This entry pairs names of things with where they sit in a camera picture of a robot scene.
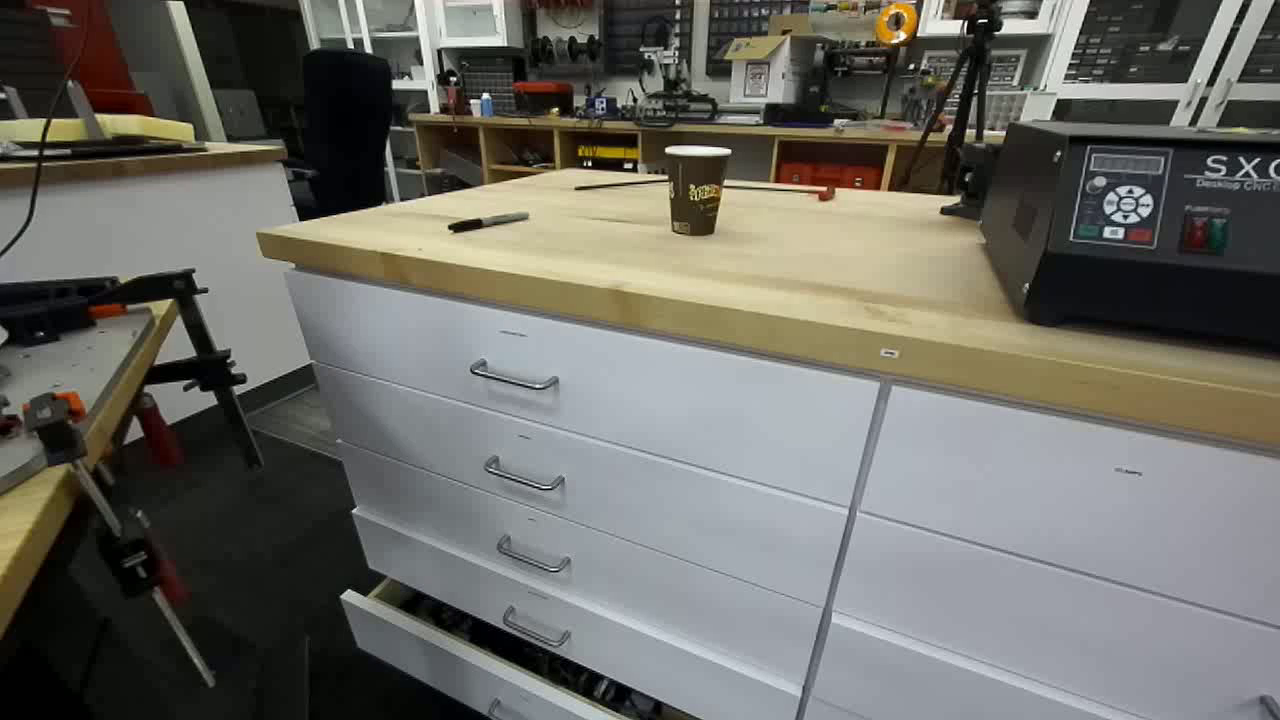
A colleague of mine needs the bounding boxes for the white drawer cabinet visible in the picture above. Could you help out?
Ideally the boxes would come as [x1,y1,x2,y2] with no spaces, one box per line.
[290,270,1280,720]

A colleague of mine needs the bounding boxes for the brown paper coffee cup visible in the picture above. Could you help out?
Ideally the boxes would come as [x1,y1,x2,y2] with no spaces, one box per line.
[665,142,734,237]

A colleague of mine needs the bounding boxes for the wooden shelf workbench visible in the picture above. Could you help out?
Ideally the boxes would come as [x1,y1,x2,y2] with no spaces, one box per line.
[413,112,945,190]

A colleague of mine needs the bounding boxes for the black sharpie marker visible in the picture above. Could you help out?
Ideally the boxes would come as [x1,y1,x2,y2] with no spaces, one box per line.
[445,213,531,237]

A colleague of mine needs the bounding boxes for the red-handled T hex key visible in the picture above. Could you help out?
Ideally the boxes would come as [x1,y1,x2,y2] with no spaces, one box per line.
[723,180,837,205]

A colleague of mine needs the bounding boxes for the black office chair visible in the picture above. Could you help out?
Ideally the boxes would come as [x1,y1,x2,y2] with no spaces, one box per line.
[301,47,391,220]

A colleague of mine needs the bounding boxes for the red black bar clamp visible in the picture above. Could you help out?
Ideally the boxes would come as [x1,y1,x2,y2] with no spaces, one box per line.
[24,391,215,683]

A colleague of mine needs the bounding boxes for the yellow tape roll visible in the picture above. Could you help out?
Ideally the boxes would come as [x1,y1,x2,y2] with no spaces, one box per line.
[874,0,919,47]

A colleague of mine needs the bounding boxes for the black clamp on side table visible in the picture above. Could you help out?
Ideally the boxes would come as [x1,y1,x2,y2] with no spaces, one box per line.
[0,269,269,472]

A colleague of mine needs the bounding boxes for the black camera tripod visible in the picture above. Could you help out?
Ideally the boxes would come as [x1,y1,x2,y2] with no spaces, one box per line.
[911,0,1003,220]

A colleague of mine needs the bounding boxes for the black control box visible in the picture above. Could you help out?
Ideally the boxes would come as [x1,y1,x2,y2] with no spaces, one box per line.
[981,121,1280,347]

